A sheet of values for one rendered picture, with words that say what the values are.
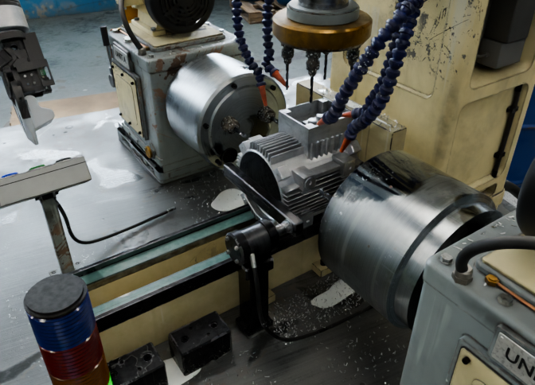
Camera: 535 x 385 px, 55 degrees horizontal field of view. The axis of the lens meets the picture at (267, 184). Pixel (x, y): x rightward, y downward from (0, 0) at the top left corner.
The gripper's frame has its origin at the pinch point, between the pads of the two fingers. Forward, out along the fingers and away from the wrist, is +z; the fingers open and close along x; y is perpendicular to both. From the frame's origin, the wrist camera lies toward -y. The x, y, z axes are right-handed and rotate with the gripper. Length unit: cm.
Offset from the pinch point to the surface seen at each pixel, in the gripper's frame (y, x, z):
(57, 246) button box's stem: -1.5, 6.3, 21.7
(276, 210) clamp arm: 33.0, -25.5, 27.3
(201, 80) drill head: 38.5, -0.2, -3.3
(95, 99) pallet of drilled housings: 74, 251, -50
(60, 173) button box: 2.6, -3.6, 8.1
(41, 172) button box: -0.7, -3.6, 6.9
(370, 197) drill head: 38, -47, 28
